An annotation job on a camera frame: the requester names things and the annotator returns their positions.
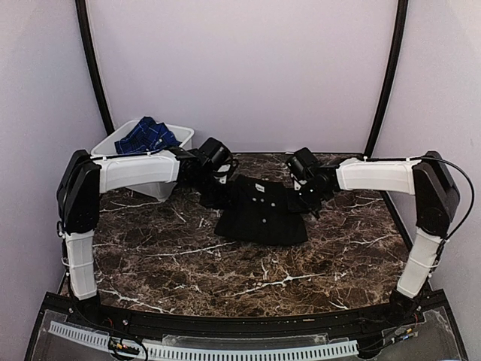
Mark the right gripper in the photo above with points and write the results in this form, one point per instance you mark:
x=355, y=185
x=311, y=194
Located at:
x=316, y=207

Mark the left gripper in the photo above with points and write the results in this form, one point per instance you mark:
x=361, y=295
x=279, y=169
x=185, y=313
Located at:
x=227, y=198

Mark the black long sleeve shirt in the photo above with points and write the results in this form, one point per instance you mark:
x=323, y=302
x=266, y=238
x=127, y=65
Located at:
x=259, y=213

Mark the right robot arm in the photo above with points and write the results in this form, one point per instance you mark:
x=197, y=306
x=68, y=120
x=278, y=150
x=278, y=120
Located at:
x=426, y=177

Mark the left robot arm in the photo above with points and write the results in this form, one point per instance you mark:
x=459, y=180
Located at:
x=87, y=177

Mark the blue plaid shirt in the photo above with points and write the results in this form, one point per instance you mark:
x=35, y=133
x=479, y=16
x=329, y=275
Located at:
x=147, y=135

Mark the white plastic bin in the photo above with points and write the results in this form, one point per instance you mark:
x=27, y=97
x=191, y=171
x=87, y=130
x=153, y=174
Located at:
x=150, y=184

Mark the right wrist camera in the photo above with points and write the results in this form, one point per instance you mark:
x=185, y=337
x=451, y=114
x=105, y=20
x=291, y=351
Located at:
x=303, y=167

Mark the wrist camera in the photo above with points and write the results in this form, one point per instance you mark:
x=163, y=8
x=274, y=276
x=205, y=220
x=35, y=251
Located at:
x=303, y=167
x=217, y=160

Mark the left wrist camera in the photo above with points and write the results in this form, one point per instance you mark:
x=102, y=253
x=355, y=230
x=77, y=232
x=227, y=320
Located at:
x=217, y=160

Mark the white slotted cable duct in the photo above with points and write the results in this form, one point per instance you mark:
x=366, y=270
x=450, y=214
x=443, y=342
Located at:
x=208, y=349

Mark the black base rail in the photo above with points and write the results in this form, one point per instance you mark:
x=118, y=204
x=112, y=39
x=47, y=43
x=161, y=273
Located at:
x=365, y=325

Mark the right black frame post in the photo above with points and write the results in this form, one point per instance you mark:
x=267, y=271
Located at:
x=389, y=77

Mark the black frame post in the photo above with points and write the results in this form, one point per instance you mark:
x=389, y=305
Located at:
x=389, y=77
x=92, y=65

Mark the left black frame post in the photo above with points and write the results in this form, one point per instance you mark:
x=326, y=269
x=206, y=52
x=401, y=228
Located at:
x=92, y=65

